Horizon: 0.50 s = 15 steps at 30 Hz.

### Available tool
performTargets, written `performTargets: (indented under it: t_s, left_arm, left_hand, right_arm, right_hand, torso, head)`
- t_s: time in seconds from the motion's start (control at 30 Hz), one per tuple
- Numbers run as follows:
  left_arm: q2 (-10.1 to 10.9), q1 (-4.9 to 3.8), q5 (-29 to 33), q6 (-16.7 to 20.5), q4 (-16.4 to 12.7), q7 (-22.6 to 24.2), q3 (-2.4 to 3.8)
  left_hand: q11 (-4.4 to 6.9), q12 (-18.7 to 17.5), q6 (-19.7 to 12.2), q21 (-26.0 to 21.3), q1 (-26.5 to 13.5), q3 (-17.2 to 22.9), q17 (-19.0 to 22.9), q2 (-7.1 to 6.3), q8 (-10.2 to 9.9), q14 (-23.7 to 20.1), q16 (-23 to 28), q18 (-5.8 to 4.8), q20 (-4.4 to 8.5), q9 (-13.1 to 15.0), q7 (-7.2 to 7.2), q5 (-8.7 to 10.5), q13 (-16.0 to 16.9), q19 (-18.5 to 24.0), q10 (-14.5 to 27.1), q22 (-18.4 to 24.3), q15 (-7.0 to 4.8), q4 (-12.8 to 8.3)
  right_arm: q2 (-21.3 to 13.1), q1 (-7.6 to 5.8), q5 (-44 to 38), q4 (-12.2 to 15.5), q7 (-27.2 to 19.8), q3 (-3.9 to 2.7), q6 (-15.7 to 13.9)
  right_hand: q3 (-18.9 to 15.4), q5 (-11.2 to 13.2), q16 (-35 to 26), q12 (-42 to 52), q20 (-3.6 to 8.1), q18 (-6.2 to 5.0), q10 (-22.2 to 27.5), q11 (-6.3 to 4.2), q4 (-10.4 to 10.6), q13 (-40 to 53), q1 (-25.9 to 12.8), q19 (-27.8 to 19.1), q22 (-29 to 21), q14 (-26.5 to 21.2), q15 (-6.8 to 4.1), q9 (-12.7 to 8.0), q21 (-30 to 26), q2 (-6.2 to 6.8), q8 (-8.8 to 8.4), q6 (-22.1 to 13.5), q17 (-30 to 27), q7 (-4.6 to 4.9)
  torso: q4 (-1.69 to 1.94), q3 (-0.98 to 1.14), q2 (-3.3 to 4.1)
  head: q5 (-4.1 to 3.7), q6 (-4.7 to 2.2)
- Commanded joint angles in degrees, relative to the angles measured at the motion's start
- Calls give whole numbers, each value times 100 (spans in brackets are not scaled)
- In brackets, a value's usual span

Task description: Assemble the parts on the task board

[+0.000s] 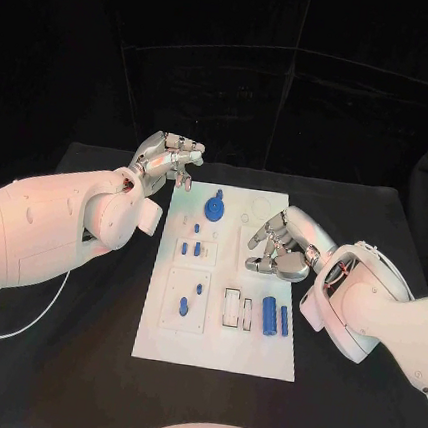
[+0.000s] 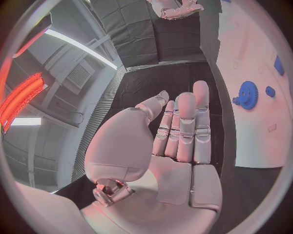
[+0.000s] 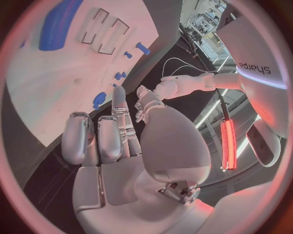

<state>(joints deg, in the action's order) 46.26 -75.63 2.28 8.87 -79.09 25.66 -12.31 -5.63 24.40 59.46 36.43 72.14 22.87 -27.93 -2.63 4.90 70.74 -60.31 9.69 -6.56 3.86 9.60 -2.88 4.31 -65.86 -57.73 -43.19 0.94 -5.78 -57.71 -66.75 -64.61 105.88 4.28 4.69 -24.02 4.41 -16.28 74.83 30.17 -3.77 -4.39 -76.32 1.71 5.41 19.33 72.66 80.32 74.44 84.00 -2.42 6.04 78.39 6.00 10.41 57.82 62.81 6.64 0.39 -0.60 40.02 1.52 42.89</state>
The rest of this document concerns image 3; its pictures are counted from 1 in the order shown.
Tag large blue block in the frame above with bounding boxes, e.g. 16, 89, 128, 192
38, 0, 84, 51

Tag blue gear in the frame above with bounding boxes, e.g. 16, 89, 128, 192
92, 92, 107, 111

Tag glowing light bar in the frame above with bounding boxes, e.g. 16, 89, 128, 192
219, 118, 238, 171

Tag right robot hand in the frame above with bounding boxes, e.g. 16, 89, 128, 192
60, 85, 216, 234

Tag blue plug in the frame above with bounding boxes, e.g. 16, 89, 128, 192
113, 71, 127, 81

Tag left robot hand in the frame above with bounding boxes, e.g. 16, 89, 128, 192
134, 101, 145, 123

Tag white cable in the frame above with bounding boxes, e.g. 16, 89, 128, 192
172, 65, 217, 74
161, 57, 209, 78

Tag workshop bench with equipment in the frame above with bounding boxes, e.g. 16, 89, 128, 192
186, 1, 227, 48

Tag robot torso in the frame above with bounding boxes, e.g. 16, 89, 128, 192
215, 0, 290, 140

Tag white task board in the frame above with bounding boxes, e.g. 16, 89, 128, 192
6, 0, 161, 148

